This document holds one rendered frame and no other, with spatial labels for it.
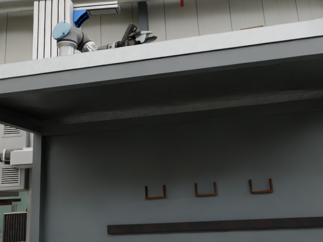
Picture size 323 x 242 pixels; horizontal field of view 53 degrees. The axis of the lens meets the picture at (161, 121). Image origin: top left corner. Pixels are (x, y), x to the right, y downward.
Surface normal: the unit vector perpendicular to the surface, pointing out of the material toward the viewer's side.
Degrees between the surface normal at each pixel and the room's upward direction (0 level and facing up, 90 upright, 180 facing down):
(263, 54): 90
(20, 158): 90
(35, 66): 90
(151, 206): 90
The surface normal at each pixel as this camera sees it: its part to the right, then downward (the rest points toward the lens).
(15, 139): -0.06, -0.22
